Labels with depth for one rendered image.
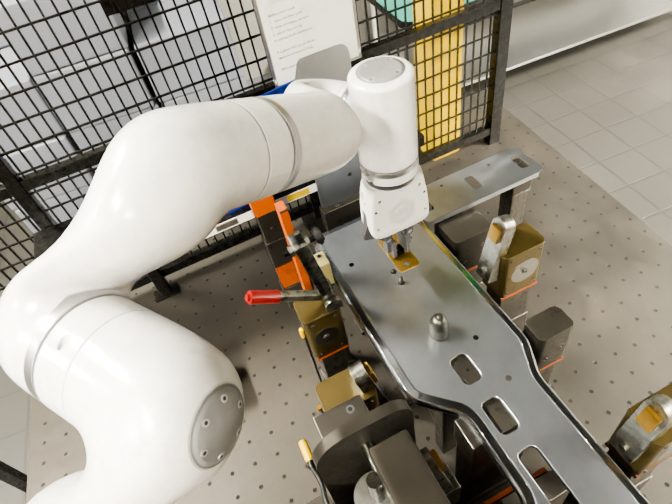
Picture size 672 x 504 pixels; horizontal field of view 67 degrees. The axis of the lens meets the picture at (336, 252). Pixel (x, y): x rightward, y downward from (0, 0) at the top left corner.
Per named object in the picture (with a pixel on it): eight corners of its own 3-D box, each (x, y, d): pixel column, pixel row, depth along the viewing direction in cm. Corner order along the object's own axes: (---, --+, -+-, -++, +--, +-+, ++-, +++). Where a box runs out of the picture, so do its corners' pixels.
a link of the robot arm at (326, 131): (169, 168, 53) (325, 132, 77) (292, 207, 46) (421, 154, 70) (165, 78, 49) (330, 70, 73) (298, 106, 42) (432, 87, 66)
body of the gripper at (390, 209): (370, 194, 70) (377, 247, 78) (433, 166, 72) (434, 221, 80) (347, 165, 75) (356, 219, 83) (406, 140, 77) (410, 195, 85)
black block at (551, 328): (560, 396, 106) (591, 317, 84) (521, 418, 104) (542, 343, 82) (543, 376, 109) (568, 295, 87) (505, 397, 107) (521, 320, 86)
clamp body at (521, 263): (535, 339, 115) (562, 235, 89) (491, 362, 113) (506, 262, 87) (516, 318, 119) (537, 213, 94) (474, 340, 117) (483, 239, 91)
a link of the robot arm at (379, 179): (373, 183, 68) (375, 199, 70) (429, 158, 70) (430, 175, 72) (346, 151, 74) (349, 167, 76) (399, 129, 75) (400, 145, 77)
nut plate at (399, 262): (420, 264, 85) (420, 259, 84) (400, 273, 84) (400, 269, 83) (395, 233, 90) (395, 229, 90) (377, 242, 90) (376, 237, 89)
